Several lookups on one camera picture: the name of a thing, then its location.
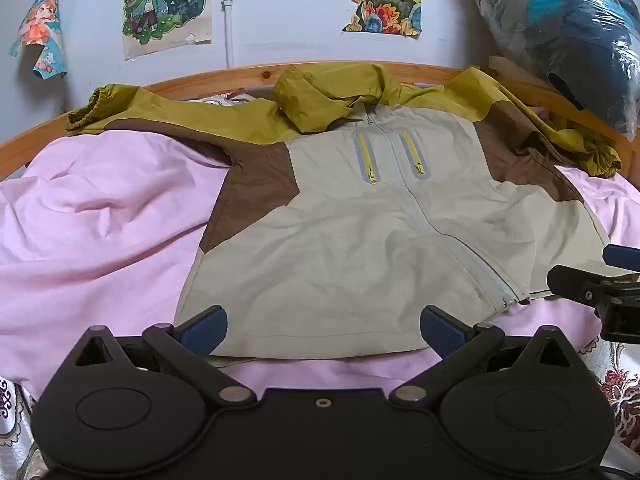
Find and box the green cartoon girl poster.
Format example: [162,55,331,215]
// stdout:
[122,0,213,62]

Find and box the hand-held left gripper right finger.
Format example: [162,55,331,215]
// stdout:
[389,304,572,406]

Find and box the wooden bed frame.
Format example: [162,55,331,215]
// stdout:
[0,55,640,181]

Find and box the beige brown olive jacket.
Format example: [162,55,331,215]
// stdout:
[66,62,622,361]

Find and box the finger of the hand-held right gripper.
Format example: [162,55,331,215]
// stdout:
[602,244,640,273]
[546,264,640,311]

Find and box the white wall pipe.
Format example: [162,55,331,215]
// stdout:
[220,0,237,70]

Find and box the clear plastic bag of clothes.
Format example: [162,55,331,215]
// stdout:
[467,0,640,142]

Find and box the pink bed sheet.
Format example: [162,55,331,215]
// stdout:
[0,127,640,403]

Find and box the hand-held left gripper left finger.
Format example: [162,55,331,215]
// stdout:
[74,305,257,406]

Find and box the orange haired cartoon poster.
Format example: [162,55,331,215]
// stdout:
[7,0,68,82]

